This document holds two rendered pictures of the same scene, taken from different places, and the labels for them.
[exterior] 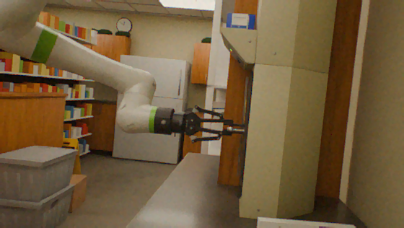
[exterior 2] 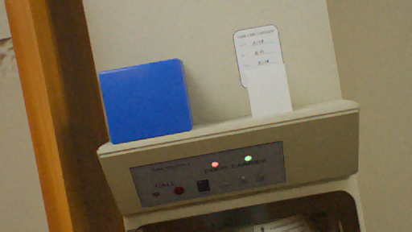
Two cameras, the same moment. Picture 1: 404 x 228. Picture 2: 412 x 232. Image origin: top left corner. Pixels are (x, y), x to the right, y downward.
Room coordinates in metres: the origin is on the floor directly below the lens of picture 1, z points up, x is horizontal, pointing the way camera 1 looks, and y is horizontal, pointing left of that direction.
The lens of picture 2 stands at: (1.32, 0.90, 1.57)
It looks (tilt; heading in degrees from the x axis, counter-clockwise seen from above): 3 degrees down; 266
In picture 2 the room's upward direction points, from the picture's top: 10 degrees counter-clockwise
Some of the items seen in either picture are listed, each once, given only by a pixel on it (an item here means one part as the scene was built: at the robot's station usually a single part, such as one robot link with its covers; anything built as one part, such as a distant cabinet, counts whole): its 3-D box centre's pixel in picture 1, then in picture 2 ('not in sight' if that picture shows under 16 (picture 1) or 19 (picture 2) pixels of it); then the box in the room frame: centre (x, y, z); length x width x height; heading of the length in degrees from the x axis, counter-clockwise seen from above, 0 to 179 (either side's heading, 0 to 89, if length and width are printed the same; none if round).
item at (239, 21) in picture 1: (239, 24); (268, 90); (1.17, -0.08, 1.54); 0.05 x 0.05 x 0.06; 80
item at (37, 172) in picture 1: (38, 171); not in sight; (3.02, 1.39, 0.49); 0.60 x 0.42 x 0.33; 175
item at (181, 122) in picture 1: (187, 123); not in sight; (1.19, 0.06, 1.20); 0.09 x 0.07 x 0.08; 85
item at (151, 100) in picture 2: (239, 29); (148, 100); (1.32, -0.09, 1.56); 0.10 x 0.10 x 0.09; 85
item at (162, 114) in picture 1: (165, 120); not in sight; (1.19, 0.14, 1.20); 0.12 x 0.06 x 0.09; 175
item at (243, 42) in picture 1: (237, 51); (232, 160); (1.23, -0.09, 1.46); 0.32 x 0.12 x 0.10; 175
